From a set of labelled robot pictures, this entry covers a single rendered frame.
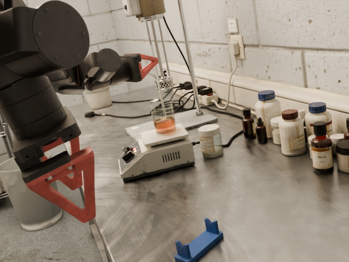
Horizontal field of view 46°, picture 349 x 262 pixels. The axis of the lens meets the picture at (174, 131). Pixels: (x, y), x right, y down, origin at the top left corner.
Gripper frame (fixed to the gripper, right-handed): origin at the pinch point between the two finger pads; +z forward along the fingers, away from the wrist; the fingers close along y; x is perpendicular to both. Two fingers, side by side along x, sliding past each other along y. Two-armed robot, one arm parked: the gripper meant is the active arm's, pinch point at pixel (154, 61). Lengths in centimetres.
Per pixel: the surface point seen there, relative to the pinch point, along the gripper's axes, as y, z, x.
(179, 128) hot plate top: -1.4, 2.8, 19.4
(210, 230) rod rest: -38, -19, 27
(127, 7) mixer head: 28.5, 11.9, -15.1
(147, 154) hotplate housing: -3.7, -9.9, 22.0
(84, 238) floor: 118, 5, 103
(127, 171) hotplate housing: -1.0, -15.3, 25.3
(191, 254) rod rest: -40, -26, 27
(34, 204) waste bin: 151, -9, 84
